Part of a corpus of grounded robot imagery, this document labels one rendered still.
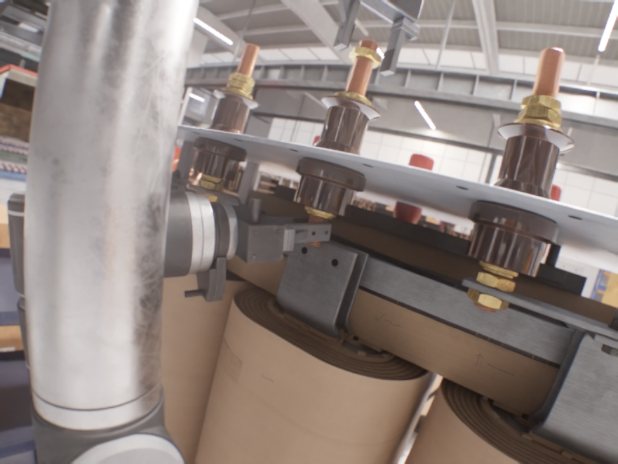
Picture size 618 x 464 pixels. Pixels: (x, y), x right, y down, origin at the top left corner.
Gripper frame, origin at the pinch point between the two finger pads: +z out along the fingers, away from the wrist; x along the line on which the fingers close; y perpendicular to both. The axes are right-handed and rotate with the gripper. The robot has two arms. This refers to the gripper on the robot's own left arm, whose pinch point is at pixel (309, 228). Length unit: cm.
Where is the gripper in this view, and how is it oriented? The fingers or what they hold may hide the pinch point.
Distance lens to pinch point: 52.8
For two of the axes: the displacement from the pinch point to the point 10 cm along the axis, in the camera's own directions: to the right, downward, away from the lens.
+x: -5.6, -2.4, 7.9
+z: 8.2, -0.3, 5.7
